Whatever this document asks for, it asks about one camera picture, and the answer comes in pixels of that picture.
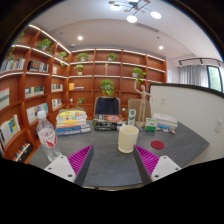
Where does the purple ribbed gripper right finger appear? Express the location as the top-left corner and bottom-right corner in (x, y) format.
(133, 144), (182, 186)

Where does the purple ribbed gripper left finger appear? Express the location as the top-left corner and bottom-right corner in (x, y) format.
(43, 144), (95, 187)

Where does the clear plastic water bottle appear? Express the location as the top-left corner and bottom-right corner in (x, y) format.
(37, 110), (61, 162)

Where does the red round coaster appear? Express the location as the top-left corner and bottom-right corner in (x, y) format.
(150, 140), (164, 150)

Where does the cream plastic cup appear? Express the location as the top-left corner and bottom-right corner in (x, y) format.
(118, 125), (139, 153)

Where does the green white small box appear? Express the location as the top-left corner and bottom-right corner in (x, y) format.
(145, 118), (157, 131)

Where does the colourful book stack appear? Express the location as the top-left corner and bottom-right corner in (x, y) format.
(56, 109), (91, 136)

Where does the green white carton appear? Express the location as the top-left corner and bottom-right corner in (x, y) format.
(128, 109), (136, 126)

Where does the brown cardboard board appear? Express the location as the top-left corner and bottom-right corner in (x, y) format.
(128, 99), (151, 121)

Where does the black office chair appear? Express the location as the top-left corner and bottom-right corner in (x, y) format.
(94, 97), (120, 115)

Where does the wooden artist mannequin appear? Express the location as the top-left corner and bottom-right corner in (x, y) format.
(134, 80), (154, 128)

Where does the hanging green potted plant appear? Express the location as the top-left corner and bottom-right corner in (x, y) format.
(100, 79), (115, 96)

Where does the wooden bookshelf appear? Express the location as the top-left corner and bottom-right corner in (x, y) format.
(0, 25), (166, 159)

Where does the grey curtain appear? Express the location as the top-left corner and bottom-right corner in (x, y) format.
(179, 65), (209, 88)

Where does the ceiling lamp with bulbs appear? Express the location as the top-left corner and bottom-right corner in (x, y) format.
(108, 0), (161, 23)

